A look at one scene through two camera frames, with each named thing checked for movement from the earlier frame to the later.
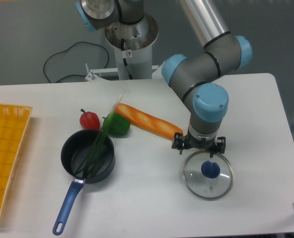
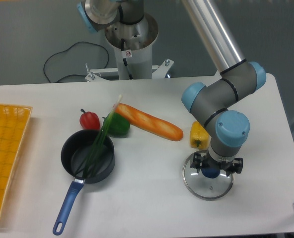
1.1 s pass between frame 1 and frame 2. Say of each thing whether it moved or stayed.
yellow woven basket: stayed
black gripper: moved
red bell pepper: stayed
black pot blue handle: stayed
